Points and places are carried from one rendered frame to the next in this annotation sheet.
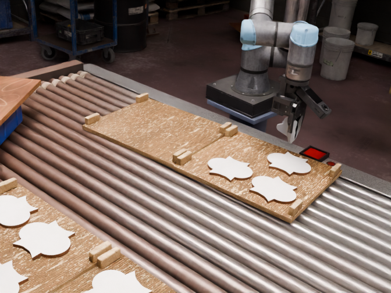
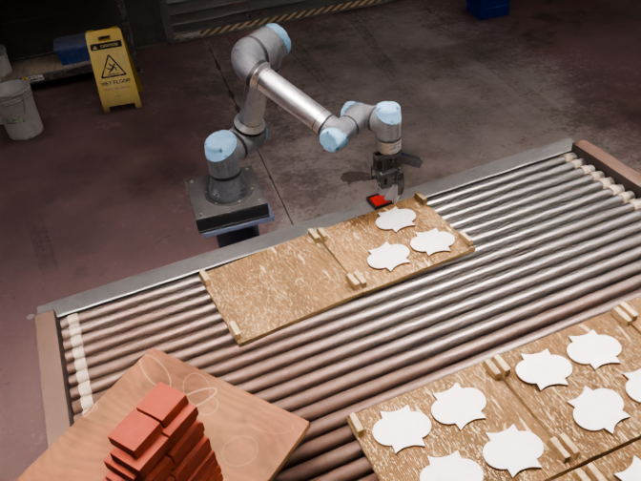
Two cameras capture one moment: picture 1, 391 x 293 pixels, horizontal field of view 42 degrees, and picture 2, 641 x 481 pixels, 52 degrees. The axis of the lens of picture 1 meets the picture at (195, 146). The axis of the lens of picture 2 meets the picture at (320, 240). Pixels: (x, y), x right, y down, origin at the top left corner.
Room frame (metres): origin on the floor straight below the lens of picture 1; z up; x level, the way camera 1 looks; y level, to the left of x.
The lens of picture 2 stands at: (0.66, 1.34, 2.31)
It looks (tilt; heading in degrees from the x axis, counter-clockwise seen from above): 38 degrees down; 303
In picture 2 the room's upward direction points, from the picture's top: 6 degrees counter-clockwise
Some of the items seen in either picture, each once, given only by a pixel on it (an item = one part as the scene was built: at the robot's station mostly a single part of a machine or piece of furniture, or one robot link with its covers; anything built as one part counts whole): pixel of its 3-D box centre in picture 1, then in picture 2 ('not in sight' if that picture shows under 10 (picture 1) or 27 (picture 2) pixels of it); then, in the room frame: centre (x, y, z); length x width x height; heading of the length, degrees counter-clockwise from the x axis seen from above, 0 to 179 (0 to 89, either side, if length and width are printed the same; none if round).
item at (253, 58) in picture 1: (257, 50); (223, 153); (2.05, -0.23, 1.11); 0.13 x 0.12 x 0.14; 84
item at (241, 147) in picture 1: (259, 170); (392, 240); (1.37, -0.20, 0.93); 0.41 x 0.35 x 0.02; 55
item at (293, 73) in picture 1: (298, 71); (389, 144); (1.41, -0.28, 1.25); 0.08 x 0.08 x 0.05
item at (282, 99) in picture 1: (291, 96); (387, 166); (1.42, -0.28, 1.17); 0.09 x 0.08 x 0.12; 55
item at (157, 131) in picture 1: (159, 128); (279, 284); (1.61, 0.13, 0.93); 0.41 x 0.35 x 0.02; 56
